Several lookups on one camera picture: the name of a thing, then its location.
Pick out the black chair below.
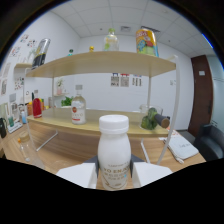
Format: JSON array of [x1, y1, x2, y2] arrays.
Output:
[[193, 123, 224, 163]]

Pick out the black and yellow can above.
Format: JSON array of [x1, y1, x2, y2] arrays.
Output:
[[31, 37, 52, 69]]

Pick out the white milk bottle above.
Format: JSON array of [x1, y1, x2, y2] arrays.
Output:
[[97, 114, 132, 191]]

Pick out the blue wall poster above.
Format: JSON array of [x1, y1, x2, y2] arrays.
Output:
[[110, 73, 120, 88]]

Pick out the red liquid glass bottle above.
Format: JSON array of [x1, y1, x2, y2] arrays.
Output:
[[31, 89, 43, 119]]

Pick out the green leafy plant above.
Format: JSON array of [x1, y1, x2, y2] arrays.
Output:
[[60, 95, 74, 108]]

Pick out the black kettle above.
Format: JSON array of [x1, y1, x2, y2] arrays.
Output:
[[0, 117, 8, 139]]

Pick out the white zip pouch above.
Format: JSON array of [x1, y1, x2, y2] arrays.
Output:
[[162, 133, 200, 164]]

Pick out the two-tier wooden shelf rack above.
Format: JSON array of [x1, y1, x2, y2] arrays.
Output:
[[22, 50, 181, 166]]

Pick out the yellow cartoon print can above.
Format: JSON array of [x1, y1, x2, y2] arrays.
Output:
[[135, 28, 160, 58]]

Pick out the white text wall poster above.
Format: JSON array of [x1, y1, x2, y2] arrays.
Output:
[[132, 74, 143, 88]]

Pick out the clear jar wooden lid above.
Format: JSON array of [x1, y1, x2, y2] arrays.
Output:
[[17, 130, 44, 169]]

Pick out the light blue white tumbler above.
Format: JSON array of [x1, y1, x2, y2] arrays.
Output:
[[20, 110, 28, 125]]

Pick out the wooden wall shelf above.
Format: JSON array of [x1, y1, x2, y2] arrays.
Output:
[[13, 62, 33, 70]]

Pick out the red wall poster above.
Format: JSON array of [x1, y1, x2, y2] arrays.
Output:
[[120, 73, 130, 88]]

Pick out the brown door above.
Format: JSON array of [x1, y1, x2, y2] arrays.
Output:
[[187, 54, 214, 138]]

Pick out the clear bottle green cap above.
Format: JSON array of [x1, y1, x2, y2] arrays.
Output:
[[102, 27, 120, 52]]

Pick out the clear bottle red label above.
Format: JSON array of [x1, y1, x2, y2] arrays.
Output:
[[70, 84, 87, 126]]

